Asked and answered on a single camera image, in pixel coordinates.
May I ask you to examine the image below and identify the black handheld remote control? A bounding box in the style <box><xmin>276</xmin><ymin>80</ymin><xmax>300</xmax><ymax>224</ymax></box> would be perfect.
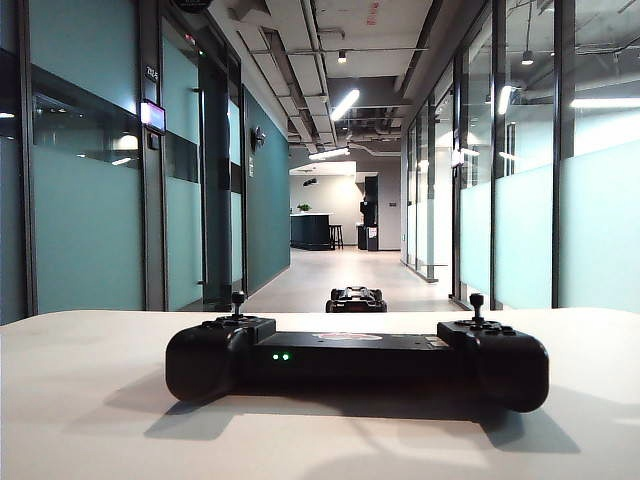
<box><xmin>165</xmin><ymin>291</ymin><xmax>550</xmax><ymax>414</ymax></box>

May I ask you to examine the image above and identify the long vertical door handle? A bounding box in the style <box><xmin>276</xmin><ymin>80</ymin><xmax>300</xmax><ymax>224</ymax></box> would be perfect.
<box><xmin>188</xmin><ymin>87</ymin><xmax>209</xmax><ymax>286</ymax></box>

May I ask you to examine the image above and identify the black tall machine cabinet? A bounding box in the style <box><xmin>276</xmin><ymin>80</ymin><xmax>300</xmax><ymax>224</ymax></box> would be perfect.
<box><xmin>357</xmin><ymin>174</ymin><xmax>381</xmax><ymax>251</ymax></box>

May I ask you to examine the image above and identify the long linear ceiling lamp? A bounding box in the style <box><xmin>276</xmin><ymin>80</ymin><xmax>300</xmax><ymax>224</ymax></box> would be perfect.
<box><xmin>308</xmin><ymin>146</ymin><xmax>351</xmax><ymax>161</ymax></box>

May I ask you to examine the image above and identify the lit door display screen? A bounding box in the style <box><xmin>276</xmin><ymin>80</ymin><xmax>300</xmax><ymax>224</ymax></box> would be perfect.
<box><xmin>139</xmin><ymin>100</ymin><xmax>167</xmax><ymax>133</ymax></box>

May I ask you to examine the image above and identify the dark counter with white top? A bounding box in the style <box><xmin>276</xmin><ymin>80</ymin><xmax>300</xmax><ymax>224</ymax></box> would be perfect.
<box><xmin>289</xmin><ymin>212</ymin><xmax>335</xmax><ymax>250</ymax></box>

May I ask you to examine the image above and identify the black quadruped robot dog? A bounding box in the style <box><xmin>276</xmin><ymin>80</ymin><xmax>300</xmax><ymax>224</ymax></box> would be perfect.
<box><xmin>325</xmin><ymin>285</ymin><xmax>389</xmax><ymax>314</ymax></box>

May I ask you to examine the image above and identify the large linear ceiling lamp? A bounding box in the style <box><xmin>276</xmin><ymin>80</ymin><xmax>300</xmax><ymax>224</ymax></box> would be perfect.
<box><xmin>329</xmin><ymin>88</ymin><xmax>361</xmax><ymax>121</ymax></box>

